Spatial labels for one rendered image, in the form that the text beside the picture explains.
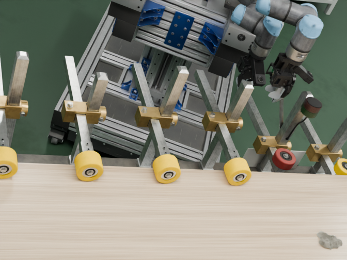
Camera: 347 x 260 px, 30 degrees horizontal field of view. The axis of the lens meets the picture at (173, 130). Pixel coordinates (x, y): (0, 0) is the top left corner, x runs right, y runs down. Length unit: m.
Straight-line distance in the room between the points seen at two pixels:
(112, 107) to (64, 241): 1.60
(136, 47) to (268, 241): 2.00
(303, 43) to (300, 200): 0.53
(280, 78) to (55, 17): 2.20
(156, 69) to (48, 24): 1.13
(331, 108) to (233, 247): 2.59
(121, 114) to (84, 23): 1.08
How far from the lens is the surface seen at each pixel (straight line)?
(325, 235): 2.15
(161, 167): 1.98
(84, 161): 1.91
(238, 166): 2.09
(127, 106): 3.35
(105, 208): 1.90
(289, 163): 2.33
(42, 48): 3.90
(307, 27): 2.19
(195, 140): 3.31
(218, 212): 2.03
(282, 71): 2.29
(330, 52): 5.05
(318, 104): 2.29
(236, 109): 2.23
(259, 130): 2.49
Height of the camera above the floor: 2.32
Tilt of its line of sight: 39 degrees down
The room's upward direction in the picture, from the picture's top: 24 degrees clockwise
